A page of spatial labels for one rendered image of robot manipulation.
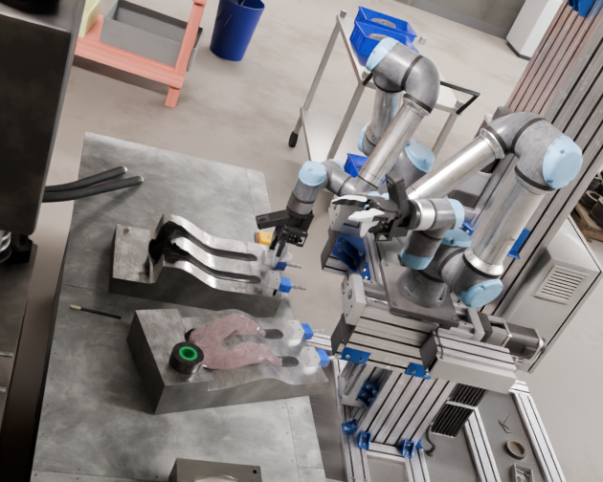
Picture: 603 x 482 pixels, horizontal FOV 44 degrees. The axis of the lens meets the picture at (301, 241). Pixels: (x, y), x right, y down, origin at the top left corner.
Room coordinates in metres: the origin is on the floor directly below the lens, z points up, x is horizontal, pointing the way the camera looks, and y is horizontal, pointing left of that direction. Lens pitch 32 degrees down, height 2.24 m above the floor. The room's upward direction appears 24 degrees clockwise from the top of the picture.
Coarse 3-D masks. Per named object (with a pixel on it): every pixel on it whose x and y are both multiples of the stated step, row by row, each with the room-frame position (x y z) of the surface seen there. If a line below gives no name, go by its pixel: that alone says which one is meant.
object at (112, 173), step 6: (114, 168) 2.19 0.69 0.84; (120, 168) 2.21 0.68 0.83; (96, 174) 2.08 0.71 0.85; (102, 174) 2.10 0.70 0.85; (108, 174) 2.13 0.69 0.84; (114, 174) 2.16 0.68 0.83; (120, 174) 2.20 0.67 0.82; (78, 180) 1.99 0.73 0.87; (84, 180) 2.00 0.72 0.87; (90, 180) 2.03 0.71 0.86; (96, 180) 2.05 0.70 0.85; (102, 180) 2.09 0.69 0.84; (84, 186) 1.99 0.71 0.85
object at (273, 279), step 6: (270, 276) 1.86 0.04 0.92; (276, 276) 1.87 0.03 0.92; (282, 276) 1.91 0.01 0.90; (270, 282) 1.85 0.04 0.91; (276, 282) 1.85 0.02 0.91; (282, 282) 1.88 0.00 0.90; (288, 282) 1.89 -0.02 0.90; (276, 288) 1.86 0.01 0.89; (282, 288) 1.87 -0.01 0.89; (288, 288) 1.87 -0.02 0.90; (294, 288) 1.90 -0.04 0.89; (300, 288) 1.90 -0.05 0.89
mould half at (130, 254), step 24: (168, 216) 1.91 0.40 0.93; (120, 240) 1.80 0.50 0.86; (144, 240) 1.85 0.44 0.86; (216, 240) 1.97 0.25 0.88; (120, 264) 1.70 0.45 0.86; (144, 264) 1.74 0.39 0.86; (168, 264) 1.69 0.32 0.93; (192, 264) 1.76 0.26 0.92; (216, 264) 1.85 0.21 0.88; (240, 264) 1.90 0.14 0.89; (120, 288) 1.64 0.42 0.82; (144, 288) 1.67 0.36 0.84; (168, 288) 1.69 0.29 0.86; (192, 288) 1.72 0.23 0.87; (216, 288) 1.75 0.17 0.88; (240, 288) 1.79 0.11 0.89; (264, 288) 1.83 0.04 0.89; (264, 312) 1.81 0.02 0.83
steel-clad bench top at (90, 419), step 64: (128, 192) 2.14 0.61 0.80; (192, 192) 2.31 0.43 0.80; (256, 192) 2.49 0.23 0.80; (64, 320) 1.46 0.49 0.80; (128, 320) 1.56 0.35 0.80; (64, 384) 1.26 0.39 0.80; (128, 384) 1.35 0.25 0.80; (64, 448) 1.10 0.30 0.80; (128, 448) 1.17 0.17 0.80; (192, 448) 1.24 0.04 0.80; (256, 448) 1.32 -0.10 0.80
